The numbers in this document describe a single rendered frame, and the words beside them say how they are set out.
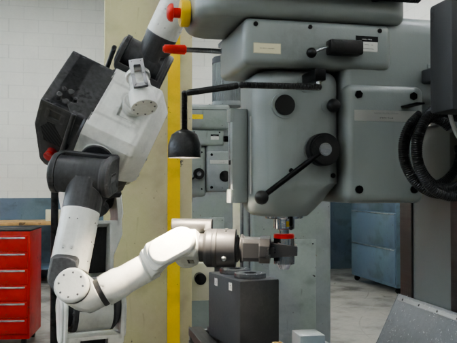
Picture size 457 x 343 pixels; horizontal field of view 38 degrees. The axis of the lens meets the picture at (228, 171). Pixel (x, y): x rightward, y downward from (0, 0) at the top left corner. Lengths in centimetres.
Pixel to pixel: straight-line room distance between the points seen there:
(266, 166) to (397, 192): 29
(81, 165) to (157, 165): 160
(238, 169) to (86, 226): 38
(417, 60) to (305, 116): 29
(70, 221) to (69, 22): 925
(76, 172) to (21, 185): 888
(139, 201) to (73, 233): 164
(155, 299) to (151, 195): 50
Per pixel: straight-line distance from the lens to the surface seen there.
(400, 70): 153
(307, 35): 145
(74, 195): 159
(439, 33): 133
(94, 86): 176
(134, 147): 168
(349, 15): 149
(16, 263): 596
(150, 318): 325
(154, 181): 319
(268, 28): 142
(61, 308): 203
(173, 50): 159
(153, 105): 165
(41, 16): 1077
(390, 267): 890
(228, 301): 188
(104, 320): 204
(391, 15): 153
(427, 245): 170
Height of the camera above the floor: 138
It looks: 1 degrees up
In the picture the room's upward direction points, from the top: straight up
